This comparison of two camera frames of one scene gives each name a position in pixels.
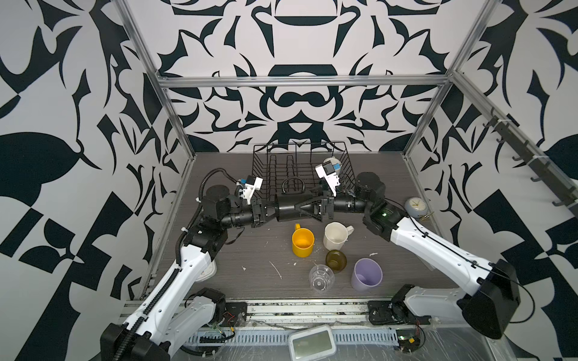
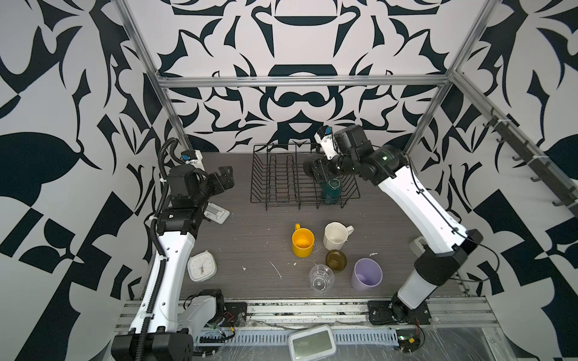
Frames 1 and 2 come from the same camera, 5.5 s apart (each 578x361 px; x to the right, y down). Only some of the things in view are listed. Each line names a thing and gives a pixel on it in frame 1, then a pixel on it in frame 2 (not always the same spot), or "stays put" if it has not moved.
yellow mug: x=302 y=242 stays put
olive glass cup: x=336 y=260 stays put
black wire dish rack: x=282 y=168 stays put
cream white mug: x=336 y=235 stays put
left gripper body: x=252 y=217 → x=213 y=183
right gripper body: x=347 y=204 → x=332 y=168
